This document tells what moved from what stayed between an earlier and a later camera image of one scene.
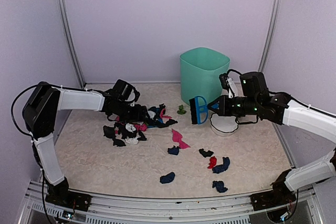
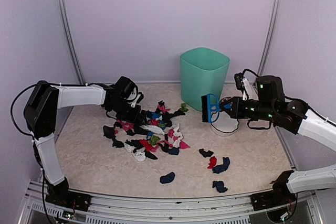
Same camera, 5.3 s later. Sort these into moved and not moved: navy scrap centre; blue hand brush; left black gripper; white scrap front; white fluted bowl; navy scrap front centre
Moved: blue hand brush; white scrap front
Not moved: left black gripper; navy scrap centre; navy scrap front centre; white fluted bowl
